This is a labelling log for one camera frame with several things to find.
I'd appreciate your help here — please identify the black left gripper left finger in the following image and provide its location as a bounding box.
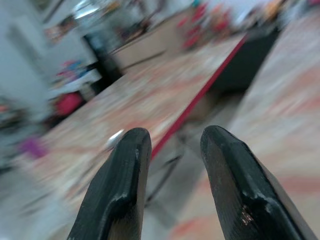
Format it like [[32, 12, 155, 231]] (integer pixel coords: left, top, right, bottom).
[[67, 127, 153, 240]]

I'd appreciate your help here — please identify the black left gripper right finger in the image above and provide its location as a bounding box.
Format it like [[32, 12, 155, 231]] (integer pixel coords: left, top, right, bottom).
[[200, 125, 319, 240]]

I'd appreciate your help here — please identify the silver metal fork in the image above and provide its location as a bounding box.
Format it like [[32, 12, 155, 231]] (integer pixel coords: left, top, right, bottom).
[[105, 128, 125, 149]]

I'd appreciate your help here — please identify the marble folding table red edge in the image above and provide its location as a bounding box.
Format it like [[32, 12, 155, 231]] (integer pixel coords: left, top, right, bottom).
[[12, 32, 251, 208], [172, 14, 320, 240]]

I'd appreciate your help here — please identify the purple plastic cup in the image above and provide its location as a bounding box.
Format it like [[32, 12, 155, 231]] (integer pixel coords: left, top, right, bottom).
[[18, 137, 48, 160]]

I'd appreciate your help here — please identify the light wooden cabinet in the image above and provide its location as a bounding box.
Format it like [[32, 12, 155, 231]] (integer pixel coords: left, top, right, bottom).
[[109, 12, 191, 73]]

